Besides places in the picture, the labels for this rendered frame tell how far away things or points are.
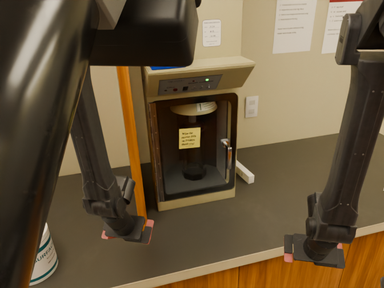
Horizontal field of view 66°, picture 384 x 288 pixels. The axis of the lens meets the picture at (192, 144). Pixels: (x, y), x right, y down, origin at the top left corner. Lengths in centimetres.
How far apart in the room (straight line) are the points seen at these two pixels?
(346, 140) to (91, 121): 45
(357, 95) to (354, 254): 95
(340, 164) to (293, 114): 121
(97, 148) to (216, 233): 61
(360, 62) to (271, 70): 113
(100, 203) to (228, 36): 63
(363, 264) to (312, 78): 92
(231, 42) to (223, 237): 65
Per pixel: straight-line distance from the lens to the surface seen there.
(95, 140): 62
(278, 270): 121
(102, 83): 140
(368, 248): 142
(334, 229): 66
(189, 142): 105
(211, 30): 98
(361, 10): 50
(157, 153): 104
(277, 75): 162
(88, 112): 60
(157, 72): 84
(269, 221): 116
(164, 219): 116
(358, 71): 50
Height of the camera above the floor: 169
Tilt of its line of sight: 26 degrees down
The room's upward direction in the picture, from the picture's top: 2 degrees counter-clockwise
